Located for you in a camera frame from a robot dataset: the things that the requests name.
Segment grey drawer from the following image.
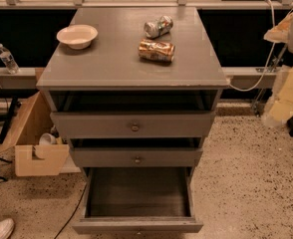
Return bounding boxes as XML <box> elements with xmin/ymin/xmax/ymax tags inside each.
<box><xmin>73</xmin><ymin>167</ymin><xmax>202</xmax><ymax>234</ymax></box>
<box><xmin>70</xmin><ymin>137</ymin><xmax>202</xmax><ymax>167</ymax></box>
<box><xmin>51</xmin><ymin>112</ymin><xmax>215</xmax><ymax>138</ymax></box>

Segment orange soda can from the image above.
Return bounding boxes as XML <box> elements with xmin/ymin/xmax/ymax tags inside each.
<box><xmin>138</xmin><ymin>39</ymin><xmax>175</xmax><ymax>63</ymax></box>

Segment crushed silver soda can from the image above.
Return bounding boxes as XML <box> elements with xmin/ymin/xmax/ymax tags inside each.
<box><xmin>144</xmin><ymin>15</ymin><xmax>173</xmax><ymax>39</ymax></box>

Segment wooden box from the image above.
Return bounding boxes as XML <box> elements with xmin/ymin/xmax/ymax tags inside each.
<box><xmin>0</xmin><ymin>92</ymin><xmax>69</xmax><ymax>176</ymax></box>

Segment metal stand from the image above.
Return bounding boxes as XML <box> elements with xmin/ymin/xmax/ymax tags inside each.
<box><xmin>251</xmin><ymin>45</ymin><xmax>287</xmax><ymax>117</ymax></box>

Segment clear water bottle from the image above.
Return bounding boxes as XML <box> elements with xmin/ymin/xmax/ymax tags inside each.
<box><xmin>0</xmin><ymin>44</ymin><xmax>19</xmax><ymax>74</ymax></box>

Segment white bowl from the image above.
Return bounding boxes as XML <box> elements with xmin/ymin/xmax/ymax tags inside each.
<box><xmin>57</xmin><ymin>25</ymin><xmax>98</xmax><ymax>50</ymax></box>

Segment grey middle drawer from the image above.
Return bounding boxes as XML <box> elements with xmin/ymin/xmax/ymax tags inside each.
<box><xmin>70</xmin><ymin>137</ymin><xmax>202</xmax><ymax>167</ymax></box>

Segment grey bottom drawer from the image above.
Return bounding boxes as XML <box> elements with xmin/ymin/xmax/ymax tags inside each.
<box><xmin>73</xmin><ymin>167</ymin><xmax>202</xmax><ymax>234</ymax></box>

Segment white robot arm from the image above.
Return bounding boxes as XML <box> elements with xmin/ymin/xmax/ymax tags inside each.
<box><xmin>262</xmin><ymin>12</ymin><xmax>293</xmax><ymax>127</ymax></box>

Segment black floor cable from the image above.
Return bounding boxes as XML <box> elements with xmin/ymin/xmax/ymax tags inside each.
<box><xmin>53</xmin><ymin>182</ymin><xmax>89</xmax><ymax>239</ymax></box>

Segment white cable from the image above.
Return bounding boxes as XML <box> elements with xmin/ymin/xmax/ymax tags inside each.
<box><xmin>228</xmin><ymin>0</ymin><xmax>293</xmax><ymax>93</ymax></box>

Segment red white shoe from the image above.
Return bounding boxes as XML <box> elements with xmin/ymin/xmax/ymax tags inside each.
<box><xmin>0</xmin><ymin>218</ymin><xmax>15</xmax><ymax>239</ymax></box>

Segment white cup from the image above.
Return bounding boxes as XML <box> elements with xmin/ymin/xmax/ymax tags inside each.
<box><xmin>39</xmin><ymin>133</ymin><xmax>57</xmax><ymax>145</ymax></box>

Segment grey top drawer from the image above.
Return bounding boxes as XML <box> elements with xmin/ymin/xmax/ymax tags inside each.
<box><xmin>51</xmin><ymin>112</ymin><xmax>215</xmax><ymax>138</ymax></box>

